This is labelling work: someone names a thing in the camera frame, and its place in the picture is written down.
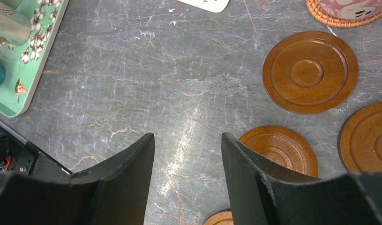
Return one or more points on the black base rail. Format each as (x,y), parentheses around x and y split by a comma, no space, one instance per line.
(18,154)

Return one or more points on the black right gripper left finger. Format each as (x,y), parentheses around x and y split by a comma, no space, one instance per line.
(113,192)

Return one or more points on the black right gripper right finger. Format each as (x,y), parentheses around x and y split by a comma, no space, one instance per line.
(262,192)

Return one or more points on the woven rattan coaster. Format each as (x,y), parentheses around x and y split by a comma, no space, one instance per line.
(320,15)

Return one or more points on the green floral tray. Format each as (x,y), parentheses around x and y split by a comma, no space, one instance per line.
(24,64)

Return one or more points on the green white chessboard mat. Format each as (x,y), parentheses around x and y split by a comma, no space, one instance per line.
(214,6)

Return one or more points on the pink ghost pattern mug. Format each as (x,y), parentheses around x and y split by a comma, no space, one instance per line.
(351,9)

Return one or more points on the brown wooden ridged coaster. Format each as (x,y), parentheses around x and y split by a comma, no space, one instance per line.
(359,141)
(223,217)
(310,72)

